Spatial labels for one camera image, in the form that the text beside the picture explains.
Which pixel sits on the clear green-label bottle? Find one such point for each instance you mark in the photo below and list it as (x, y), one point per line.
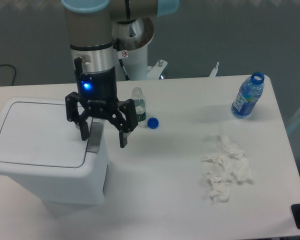
(140, 106)

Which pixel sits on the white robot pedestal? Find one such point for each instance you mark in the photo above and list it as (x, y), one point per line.
(132, 65)

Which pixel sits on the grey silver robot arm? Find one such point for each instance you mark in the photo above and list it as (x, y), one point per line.
(89, 27)

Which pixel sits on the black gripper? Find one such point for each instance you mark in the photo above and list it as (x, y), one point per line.
(97, 94)

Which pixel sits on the white trash can lid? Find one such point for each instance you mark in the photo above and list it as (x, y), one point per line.
(35, 132)

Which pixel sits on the blue bottle cap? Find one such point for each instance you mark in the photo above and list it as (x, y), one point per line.
(153, 123)

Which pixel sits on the white trash can body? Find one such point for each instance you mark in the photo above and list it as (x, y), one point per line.
(82, 185)

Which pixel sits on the crumpled white tissue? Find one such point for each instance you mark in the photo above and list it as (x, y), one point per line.
(229, 166)

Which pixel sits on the blue drink bottle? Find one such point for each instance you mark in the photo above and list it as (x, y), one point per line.
(249, 93)

